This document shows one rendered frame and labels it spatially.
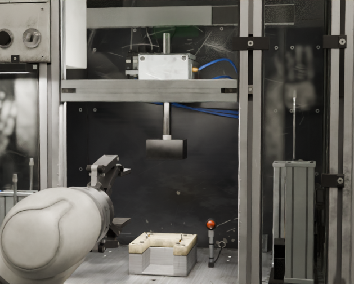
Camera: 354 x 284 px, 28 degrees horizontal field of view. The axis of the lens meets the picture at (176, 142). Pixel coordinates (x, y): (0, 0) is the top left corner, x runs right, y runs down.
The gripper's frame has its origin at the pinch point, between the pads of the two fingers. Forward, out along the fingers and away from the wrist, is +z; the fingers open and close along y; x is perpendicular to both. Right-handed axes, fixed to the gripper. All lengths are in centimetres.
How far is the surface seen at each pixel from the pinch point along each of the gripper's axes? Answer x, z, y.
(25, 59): 25.3, 20.4, 25.3
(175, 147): -2.8, 39.4, 6.4
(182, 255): -5.5, 32.1, -16.7
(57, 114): 18.8, 21.5, 14.0
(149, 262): 3.4, 39.9, -20.4
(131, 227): 14, 64, -17
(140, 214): 11, 64, -13
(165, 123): 0.1, 41.5, 11.7
